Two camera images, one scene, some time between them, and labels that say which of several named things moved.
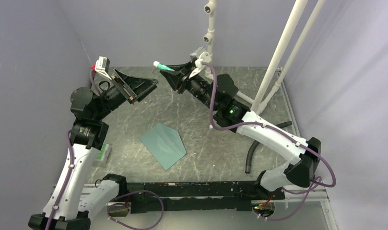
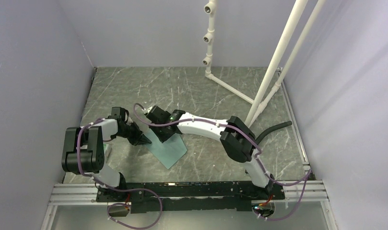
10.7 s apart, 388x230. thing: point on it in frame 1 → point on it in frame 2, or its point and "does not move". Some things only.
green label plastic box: [102, 156] does not move
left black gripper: [133, 87] → [139, 138]
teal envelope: [165, 143] does not move
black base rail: [227, 196] does not move
